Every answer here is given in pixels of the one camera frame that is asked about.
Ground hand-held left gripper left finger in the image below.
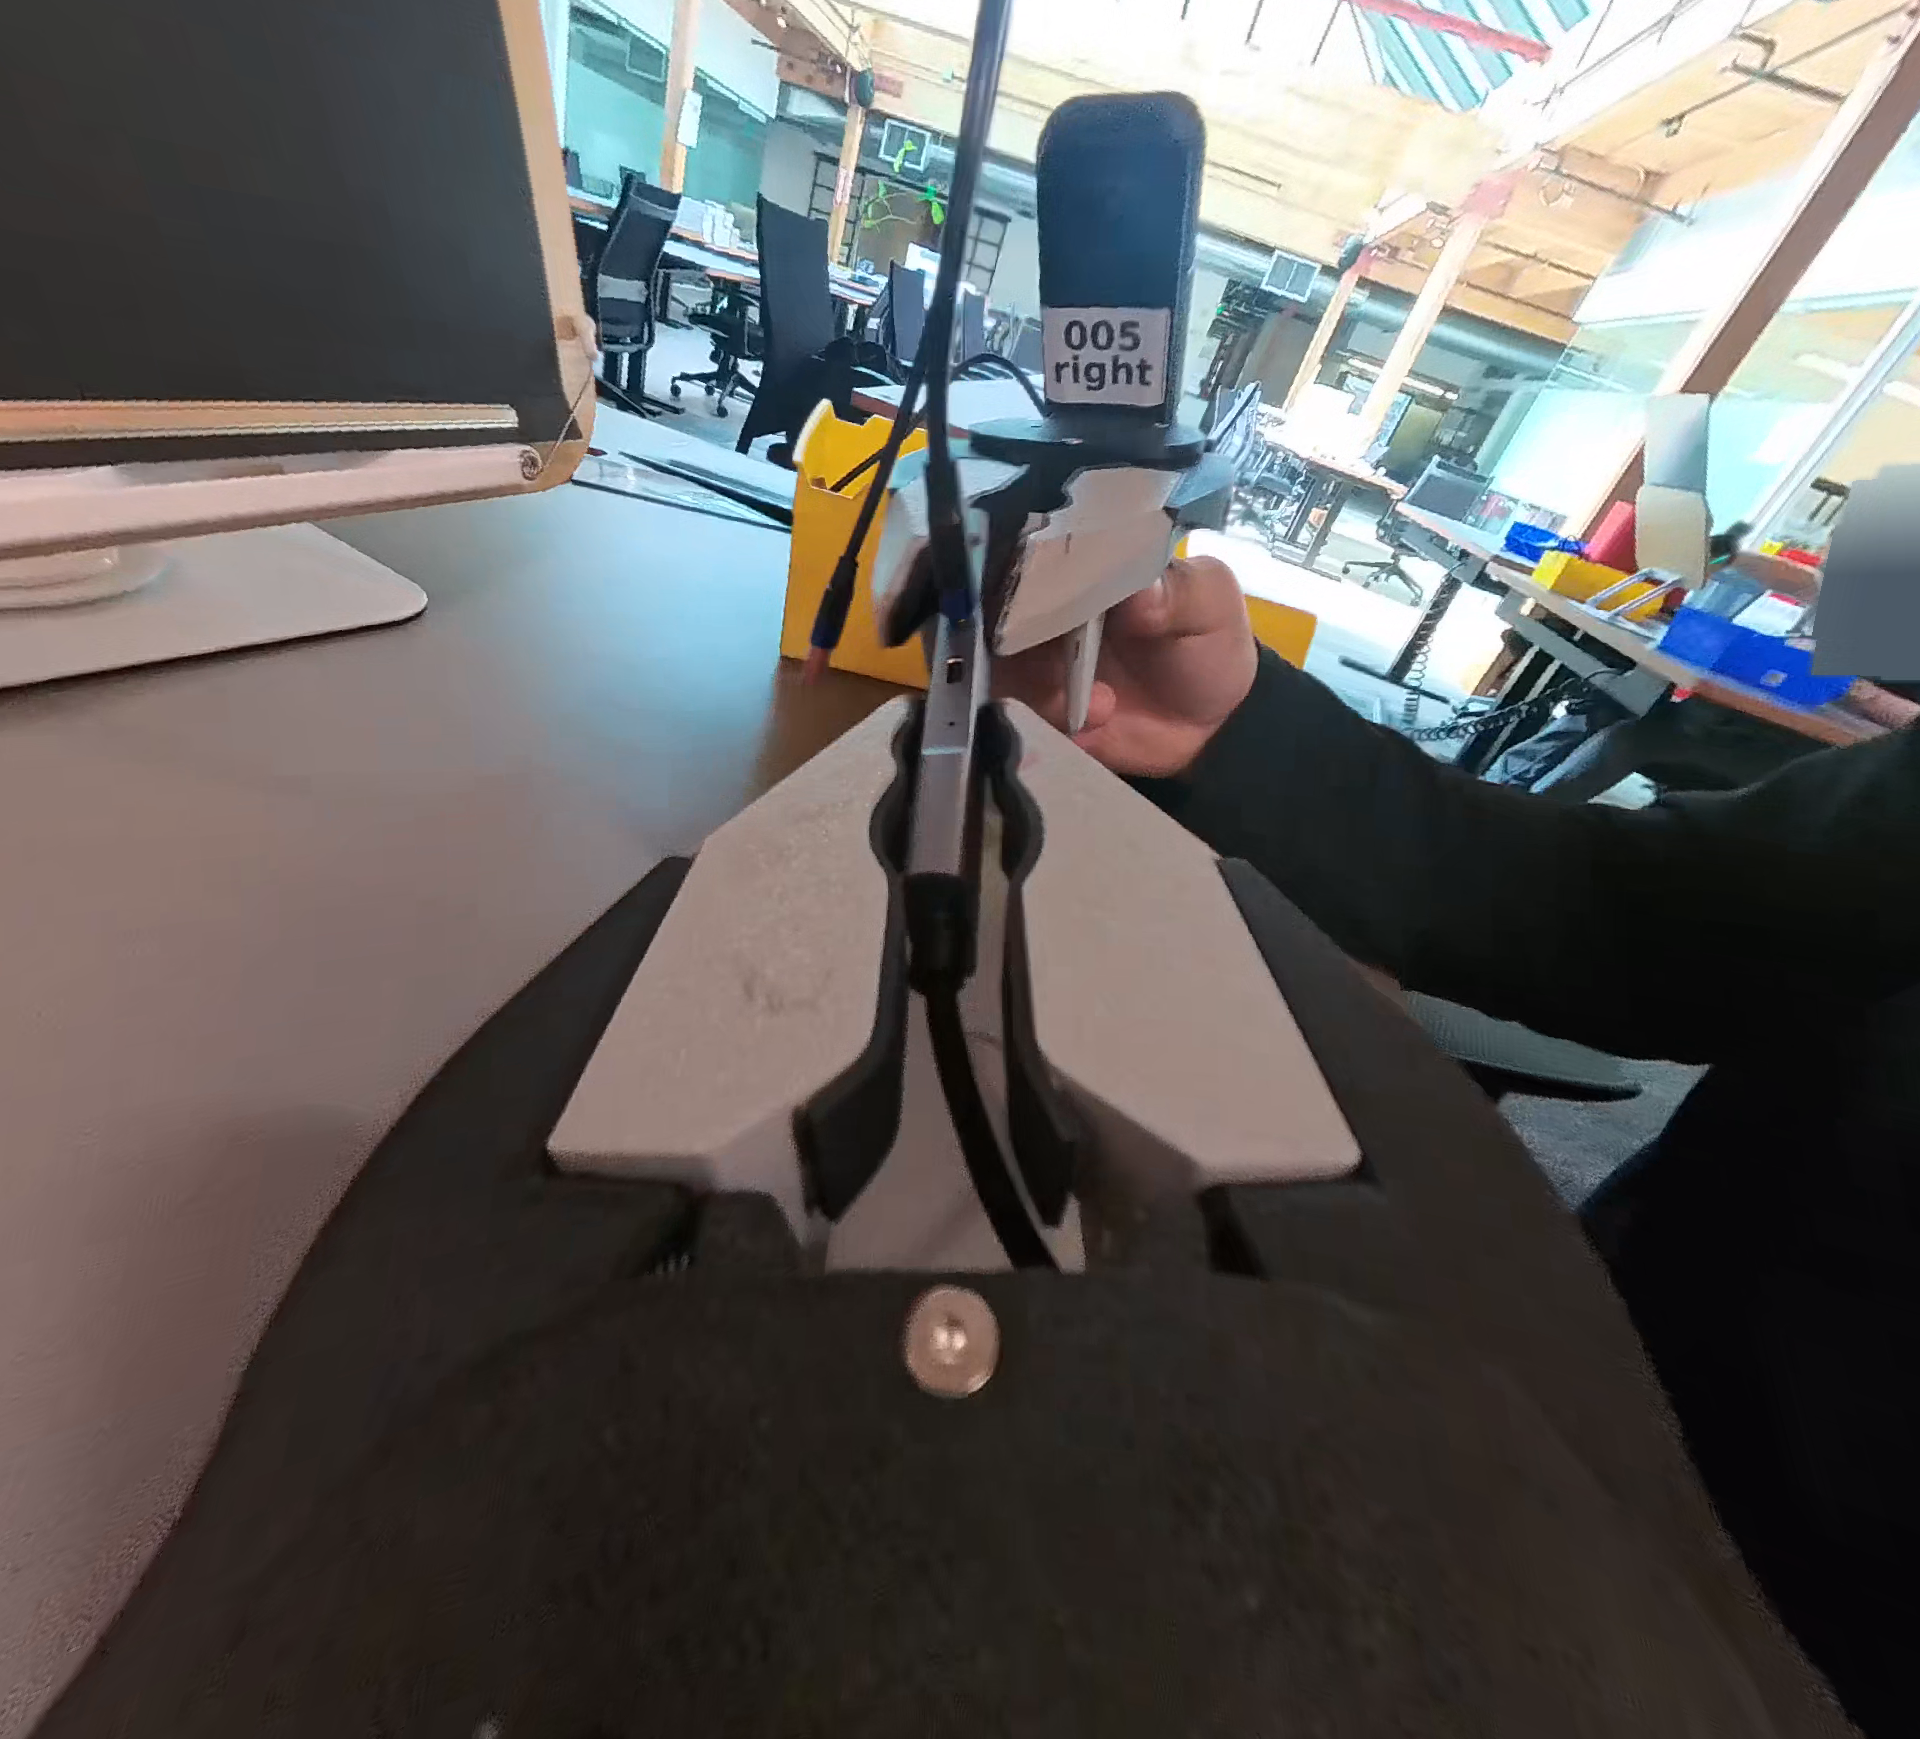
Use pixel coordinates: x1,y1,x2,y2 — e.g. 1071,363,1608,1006
546,699,918,1230

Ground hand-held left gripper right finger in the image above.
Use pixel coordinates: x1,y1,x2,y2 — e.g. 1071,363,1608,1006
989,699,1366,1230

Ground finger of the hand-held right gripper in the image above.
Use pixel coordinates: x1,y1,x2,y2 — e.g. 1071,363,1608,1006
987,463,1178,658
915,450,993,658

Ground yellow plastic bin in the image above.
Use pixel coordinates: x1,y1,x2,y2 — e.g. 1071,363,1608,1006
784,397,1325,699

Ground black usb-c cable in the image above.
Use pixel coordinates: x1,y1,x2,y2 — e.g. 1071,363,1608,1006
794,0,1039,697

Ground grey usb hub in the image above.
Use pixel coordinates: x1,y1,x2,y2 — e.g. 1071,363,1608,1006
902,646,998,997

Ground person's right forearm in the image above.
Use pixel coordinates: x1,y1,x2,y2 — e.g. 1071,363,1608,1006
1133,635,1920,1088

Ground person's right hand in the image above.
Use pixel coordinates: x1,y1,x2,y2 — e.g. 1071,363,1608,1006
1061,566,1265,781

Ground black office chair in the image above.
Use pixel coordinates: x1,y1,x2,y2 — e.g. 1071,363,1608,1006
734,193,852,470
1392,987,1639,1112
583,163,688,425

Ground blue storage bins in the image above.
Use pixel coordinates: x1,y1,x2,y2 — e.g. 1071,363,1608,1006
1496,518,1866,711

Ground black monitor screen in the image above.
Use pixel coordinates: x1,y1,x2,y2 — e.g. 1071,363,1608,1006
0,0,575,425

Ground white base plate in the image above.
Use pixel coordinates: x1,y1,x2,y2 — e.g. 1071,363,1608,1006
0,524,435,693

